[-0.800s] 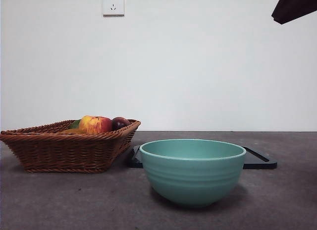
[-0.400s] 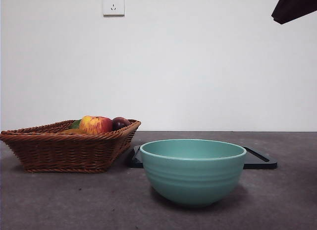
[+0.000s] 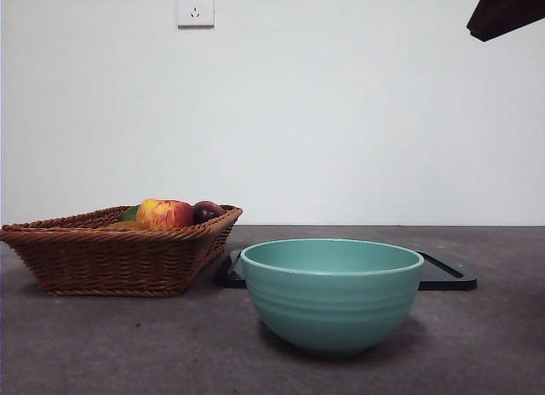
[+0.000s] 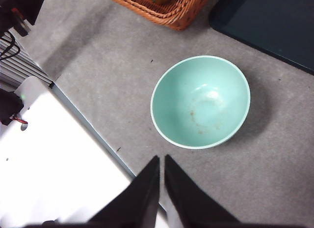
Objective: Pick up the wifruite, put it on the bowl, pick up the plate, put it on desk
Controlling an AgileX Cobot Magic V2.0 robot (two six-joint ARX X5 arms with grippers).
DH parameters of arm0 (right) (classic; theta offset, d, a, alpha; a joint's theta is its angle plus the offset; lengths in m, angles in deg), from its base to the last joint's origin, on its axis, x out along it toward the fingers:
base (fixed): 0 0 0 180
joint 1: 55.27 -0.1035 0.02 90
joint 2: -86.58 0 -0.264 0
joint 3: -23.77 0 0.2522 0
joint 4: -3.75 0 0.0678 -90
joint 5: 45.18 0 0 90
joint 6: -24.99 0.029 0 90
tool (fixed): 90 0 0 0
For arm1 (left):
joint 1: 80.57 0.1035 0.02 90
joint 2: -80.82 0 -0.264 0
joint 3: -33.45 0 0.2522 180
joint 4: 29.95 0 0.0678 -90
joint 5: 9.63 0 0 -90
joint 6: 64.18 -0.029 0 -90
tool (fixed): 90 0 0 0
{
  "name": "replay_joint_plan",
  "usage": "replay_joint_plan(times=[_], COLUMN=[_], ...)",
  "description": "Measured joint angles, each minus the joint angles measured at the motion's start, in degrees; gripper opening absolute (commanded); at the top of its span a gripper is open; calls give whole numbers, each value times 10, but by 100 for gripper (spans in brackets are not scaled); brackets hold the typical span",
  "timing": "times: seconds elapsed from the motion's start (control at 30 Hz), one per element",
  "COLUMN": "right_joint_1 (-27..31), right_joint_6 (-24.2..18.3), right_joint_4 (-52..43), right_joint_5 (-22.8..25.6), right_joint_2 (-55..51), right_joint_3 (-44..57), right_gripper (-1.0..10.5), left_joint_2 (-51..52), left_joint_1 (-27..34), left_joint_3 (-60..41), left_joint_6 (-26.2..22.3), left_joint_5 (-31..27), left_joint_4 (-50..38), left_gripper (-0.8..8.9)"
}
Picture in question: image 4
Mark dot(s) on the grey ribbed metal rail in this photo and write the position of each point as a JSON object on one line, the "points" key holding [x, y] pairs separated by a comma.
{"points": [[24, 68]]}

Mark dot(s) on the dark rectangular tray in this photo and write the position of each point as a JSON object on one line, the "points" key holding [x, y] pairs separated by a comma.
{"points": [[269, 24]]}

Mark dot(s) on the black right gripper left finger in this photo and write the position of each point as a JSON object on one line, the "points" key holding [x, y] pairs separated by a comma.
{"points": [[137, 201]]}

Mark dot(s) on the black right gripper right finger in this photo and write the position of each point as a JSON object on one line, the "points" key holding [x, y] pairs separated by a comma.
{"points": [[191, 206]]}

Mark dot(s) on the brown wicker basket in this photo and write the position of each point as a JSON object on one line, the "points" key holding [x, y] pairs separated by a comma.
{"points": [[176, 14]]}

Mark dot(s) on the teal ceramic bowl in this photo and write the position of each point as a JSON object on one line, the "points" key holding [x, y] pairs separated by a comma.
{"points": [[201, 102]]}

